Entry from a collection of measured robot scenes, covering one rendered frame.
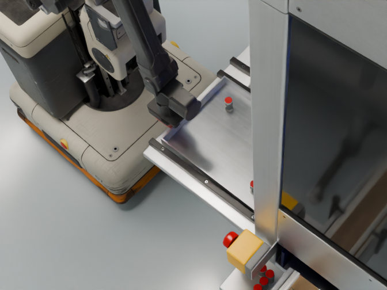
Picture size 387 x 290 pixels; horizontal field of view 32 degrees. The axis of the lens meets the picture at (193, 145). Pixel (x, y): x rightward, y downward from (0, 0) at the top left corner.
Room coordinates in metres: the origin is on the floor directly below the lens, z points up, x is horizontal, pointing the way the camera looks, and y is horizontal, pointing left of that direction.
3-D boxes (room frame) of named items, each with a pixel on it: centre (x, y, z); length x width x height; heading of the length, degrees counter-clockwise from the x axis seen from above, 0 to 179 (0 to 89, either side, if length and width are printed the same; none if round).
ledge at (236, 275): (0.47, -0.09, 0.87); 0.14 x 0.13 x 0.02; 39
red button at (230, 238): (0.55, -0.05, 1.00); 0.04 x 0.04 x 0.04; 39
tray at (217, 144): (0.85, -0.12, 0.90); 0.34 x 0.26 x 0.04; 39
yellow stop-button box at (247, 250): (0.51, -0.08, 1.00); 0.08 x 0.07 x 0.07; 39
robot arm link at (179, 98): (0.91, 0.02, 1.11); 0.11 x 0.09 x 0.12; 39
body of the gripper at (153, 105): (0.94, 0.05, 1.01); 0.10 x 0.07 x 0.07; 39
